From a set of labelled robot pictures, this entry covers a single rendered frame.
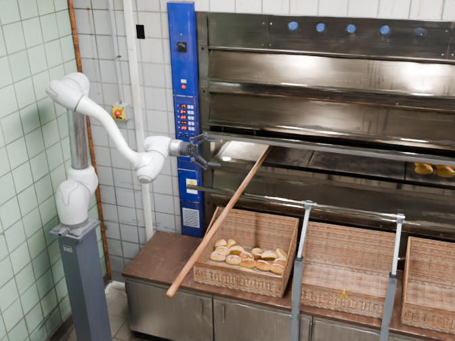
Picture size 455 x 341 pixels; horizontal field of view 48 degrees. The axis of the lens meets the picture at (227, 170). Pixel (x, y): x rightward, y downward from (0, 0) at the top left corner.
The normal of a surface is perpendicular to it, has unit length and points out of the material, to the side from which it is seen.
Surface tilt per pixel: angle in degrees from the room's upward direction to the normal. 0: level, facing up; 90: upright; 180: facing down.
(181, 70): 90
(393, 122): 70
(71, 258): 90
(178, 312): 90
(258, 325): 90
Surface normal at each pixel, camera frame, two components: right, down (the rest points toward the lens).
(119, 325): -0.01, -0.90
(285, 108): -0.30, 0.08
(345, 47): -0.32, 0.42
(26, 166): 0.95, 0.13
